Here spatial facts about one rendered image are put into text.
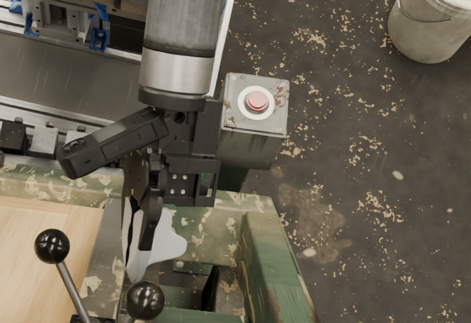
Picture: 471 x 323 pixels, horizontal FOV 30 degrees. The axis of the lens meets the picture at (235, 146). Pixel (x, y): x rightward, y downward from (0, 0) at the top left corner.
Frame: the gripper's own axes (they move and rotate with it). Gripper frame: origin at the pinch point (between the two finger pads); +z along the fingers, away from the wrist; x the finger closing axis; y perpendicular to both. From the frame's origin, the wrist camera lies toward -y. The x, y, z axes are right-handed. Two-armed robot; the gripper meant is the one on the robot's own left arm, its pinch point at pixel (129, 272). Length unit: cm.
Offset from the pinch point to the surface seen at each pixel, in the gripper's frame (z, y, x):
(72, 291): 2.6, -5.6, 1.3
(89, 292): 8.1, 0.1, 13.8
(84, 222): 10.2, 8.3, 47.7
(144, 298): -2.8, -3.2, -13.7
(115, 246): 8.1, 8.2, 30.4
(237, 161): 3, 42, 64
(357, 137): 11, 114, 135
